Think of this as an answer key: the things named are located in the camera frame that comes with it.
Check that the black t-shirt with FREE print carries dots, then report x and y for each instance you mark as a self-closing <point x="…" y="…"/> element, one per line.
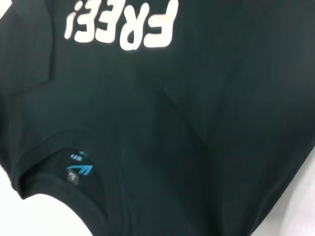
<point x="172" y="123"/>

